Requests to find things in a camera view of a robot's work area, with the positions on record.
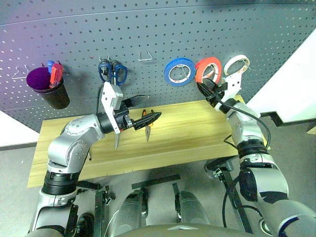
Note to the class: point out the red tape roll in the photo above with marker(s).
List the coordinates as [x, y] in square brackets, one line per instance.
[198, 71]

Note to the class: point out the silver pointed hand tool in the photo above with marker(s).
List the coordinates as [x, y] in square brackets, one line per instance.
[116, 140]

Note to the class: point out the black plastic cup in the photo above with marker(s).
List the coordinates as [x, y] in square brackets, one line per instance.
[58, 98]

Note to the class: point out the blue capped tool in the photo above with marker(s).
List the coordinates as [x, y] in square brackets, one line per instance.
[51, 64]

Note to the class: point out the blue tape roll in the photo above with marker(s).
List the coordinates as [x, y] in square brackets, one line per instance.
[167, 74]

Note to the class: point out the grey perforated pegboard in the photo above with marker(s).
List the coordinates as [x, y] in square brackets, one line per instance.
[148, 24]

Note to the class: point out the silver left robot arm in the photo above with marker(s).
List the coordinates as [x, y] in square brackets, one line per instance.
[74, 138]

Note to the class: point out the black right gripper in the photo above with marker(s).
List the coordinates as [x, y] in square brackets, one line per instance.
[217, 95]

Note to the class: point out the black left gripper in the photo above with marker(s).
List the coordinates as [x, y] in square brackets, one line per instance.
[122, 119]

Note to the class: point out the silver robot right leg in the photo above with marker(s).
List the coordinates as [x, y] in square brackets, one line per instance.
[193, 209]

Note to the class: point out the silver robot left leg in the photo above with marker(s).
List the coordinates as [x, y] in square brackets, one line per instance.
[130, 212]

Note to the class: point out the black rounded shape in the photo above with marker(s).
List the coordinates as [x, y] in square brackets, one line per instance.
[86, 224]

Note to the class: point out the white tape roll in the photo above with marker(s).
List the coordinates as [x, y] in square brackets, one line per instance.
[235, 58]

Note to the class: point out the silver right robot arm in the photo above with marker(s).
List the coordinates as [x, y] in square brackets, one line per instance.
[247, 133]

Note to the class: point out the silver robot torso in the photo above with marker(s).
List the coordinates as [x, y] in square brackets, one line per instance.
[177, 230]

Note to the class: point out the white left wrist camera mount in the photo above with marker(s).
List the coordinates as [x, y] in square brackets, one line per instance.
[108, 98]

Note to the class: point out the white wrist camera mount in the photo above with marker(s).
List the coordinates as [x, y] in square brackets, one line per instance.
[108, 98]
[233, 85]

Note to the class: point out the silver robot leg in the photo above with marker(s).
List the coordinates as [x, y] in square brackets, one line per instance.
[193, 209]
[130, 212]

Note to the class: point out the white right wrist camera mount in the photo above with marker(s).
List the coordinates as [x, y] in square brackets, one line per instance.
[233, 85]

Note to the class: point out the black metal table frame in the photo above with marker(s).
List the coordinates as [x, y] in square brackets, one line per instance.
[100, 209]
[232, 187]

